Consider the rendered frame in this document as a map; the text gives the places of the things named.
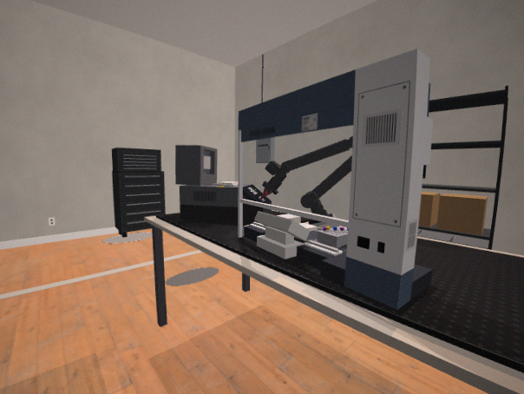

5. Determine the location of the white rectangular block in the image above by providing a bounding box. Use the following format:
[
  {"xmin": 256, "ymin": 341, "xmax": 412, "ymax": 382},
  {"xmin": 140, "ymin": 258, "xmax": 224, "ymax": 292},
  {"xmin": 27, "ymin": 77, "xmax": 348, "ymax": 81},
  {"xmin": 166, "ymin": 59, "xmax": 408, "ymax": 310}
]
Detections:
[{"xmin": 277, "ymin": 214, "xmax": 301, "ymax": 224}]

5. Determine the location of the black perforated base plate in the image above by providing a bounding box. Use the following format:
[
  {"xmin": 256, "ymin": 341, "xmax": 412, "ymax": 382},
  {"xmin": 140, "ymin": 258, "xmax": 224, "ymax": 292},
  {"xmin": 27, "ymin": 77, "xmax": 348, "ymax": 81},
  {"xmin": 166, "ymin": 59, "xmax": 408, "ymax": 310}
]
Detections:
[{"xmin": 156, "ymin": 213, "xmax": 524, "ymax": 373}]

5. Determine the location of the grey tube rack with coloured caps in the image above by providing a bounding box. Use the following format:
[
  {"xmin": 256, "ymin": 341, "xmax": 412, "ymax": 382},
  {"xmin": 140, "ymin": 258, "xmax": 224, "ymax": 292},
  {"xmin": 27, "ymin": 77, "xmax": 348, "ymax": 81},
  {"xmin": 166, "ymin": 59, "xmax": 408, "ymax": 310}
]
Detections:
[{"xmin": 318, "ymin": 227, "xmax": 348, "ymax": 247}]

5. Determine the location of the black thermal cycler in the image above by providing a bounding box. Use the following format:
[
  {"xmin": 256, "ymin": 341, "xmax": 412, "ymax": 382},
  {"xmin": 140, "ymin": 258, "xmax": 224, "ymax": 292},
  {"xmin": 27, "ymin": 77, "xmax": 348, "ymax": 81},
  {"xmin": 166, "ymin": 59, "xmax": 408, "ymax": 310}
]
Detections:
[{"xmin": 175, "ymin": 145, "xmax": 272, "ymax": 223}]

